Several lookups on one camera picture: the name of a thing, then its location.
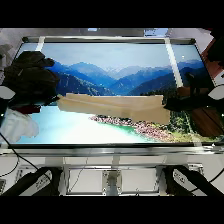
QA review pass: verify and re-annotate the white garment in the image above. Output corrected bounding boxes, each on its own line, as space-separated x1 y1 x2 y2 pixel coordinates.
0 107 40 145

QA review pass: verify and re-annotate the dark heap of clothes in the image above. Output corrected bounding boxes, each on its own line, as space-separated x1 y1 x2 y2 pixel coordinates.
2 50 62 101

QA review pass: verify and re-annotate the beige shirt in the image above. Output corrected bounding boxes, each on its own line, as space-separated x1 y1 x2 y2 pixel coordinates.
55 92 172 126

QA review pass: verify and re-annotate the silver frame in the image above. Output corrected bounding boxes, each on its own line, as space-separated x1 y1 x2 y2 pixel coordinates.
0 34 224 197

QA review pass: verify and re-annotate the brown garment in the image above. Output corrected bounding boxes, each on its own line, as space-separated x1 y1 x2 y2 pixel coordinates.
176 85 224 138

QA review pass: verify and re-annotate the black cable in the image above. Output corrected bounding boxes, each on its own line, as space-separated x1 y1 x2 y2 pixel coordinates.
0 132 51 183
0 154 20 178

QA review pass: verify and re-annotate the red garment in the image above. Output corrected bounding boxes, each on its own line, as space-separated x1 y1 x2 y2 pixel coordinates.
14 104 42 115

